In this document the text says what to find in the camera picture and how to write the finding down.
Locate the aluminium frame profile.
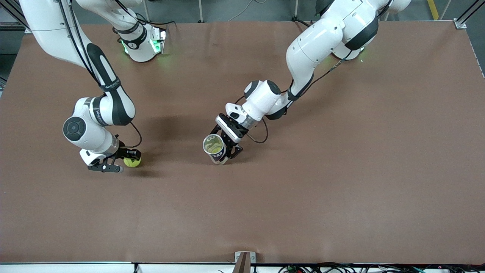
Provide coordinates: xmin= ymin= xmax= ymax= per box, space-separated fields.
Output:
xmin=454 ymin=0 xmax=482 ymax=30
xmin=0 ymin=0 xmax=31 ymax=34

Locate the white floor cable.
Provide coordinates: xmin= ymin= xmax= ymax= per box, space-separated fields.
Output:
xmin=227 ymin=0 xmax=266 ymax=22

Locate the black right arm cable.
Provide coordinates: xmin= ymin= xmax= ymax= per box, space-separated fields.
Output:
xmin=57 ymin=0 xmax=143 ymax=149

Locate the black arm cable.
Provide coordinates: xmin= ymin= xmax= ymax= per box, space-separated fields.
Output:
xmin=234 ymin=47 xmax=355 ymax=144
xmin=57 ymin=0 xmax=143 ymax=149

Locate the grey metal bracket post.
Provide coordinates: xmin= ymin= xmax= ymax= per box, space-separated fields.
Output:
xmin=234 ymin=251 xmax=257 ymax=273

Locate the metal arm base connector plate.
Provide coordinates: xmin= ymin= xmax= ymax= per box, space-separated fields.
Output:
xmin=151 ymin=26 xmax=167 ymax=54

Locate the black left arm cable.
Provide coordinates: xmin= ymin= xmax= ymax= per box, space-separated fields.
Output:
xmin=234 ymin=47 xmax=355 ymax=144

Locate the clear tennis ball can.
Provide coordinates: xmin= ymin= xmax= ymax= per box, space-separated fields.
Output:
xmin=202 ymin=133 xmax=229 ymax=166

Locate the black cable bundle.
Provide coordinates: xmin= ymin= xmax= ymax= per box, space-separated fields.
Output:
xmin=278 ymin=262 xmax=485 ymax=273

